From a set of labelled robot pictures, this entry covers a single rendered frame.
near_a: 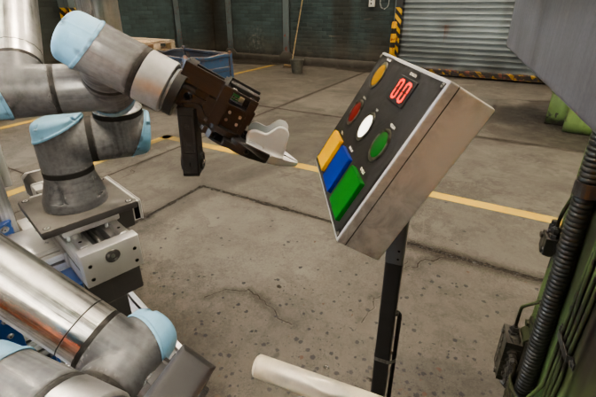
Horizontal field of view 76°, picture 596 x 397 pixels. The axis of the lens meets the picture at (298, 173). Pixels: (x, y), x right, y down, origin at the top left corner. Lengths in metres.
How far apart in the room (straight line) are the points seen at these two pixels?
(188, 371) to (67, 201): 0.87
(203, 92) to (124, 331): 0.32
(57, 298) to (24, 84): 0.30
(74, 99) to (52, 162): 0.42
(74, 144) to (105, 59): 0.50
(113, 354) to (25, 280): 0.14
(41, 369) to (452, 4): 8.09
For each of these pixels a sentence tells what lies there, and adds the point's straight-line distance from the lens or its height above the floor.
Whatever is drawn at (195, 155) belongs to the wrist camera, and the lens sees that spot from 0.59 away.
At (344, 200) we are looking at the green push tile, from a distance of 0.61.
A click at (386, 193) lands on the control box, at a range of 0.57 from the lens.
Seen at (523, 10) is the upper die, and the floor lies 1.29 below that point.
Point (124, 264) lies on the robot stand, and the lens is 1.05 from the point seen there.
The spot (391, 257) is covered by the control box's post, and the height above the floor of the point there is 0.82.
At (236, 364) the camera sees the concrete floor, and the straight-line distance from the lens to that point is 1.69.
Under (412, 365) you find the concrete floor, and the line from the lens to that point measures 1.73.
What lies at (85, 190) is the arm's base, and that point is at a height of 0.87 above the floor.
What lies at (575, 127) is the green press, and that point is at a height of 0.07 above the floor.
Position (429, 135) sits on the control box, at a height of 1.13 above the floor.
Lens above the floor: 1.29
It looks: 24 degrees down
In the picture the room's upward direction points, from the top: straight up
